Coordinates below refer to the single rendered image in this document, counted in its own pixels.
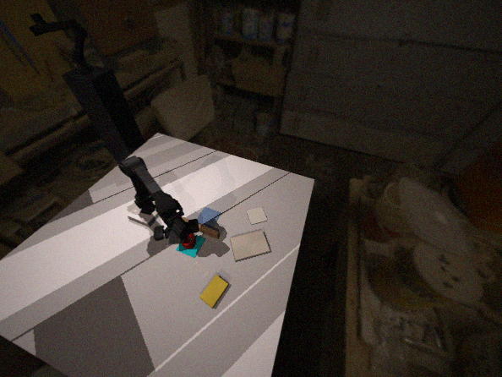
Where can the brown flat bar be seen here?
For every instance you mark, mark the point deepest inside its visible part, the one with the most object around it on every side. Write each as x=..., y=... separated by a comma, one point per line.
x=206, y=230

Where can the olive-brown rectangular block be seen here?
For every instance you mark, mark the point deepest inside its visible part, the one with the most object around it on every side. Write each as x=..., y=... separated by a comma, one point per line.
x=212, y=294

